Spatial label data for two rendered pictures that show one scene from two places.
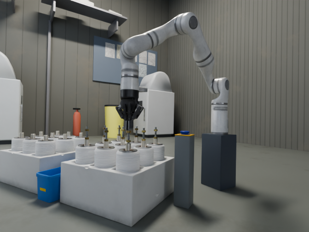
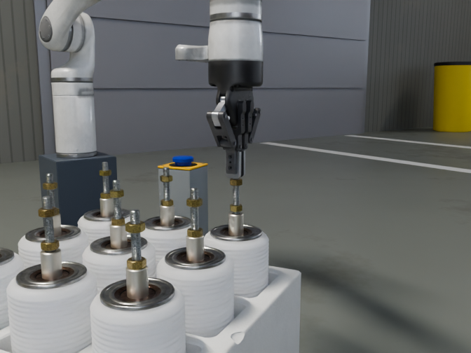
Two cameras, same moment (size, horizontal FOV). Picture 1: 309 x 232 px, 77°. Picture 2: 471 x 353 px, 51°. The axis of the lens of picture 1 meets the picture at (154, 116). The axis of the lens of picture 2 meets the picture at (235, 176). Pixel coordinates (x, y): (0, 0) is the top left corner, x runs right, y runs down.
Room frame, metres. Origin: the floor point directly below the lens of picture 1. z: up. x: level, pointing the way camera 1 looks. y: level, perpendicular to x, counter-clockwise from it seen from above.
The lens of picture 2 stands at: (0.82, 0.79, 0.46)
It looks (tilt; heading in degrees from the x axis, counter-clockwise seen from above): 10 degrees down; 267
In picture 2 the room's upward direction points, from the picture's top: straight up
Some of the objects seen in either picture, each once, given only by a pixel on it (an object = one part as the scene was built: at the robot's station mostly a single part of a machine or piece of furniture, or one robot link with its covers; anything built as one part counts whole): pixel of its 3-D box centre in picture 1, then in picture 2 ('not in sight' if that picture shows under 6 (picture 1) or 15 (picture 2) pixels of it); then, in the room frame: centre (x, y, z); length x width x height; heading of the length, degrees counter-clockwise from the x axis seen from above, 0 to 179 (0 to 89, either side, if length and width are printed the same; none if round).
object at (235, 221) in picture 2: (128, 147); (235, 224); (0.79, 0.10, 0.26); 0.02 x 0.02 x 0.03
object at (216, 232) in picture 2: (128, 150); (235, 232); (0.79, 0.10, 0.25); 0.08 x 0.08 x 0.01
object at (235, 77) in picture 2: (129, 100); (235, 91); (0.79, 0.10, 0.45); 0.08 x 0.08 x 0.09
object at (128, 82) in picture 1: (132, 84); (223, 38); (0.80, 0.09, 0.53); 0.11 x 0.09 x 0.06; 151
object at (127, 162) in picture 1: (127, 172); (235, 291); (0.79, 0.10, 0.16); 0.10 x 0.10 x 0.18
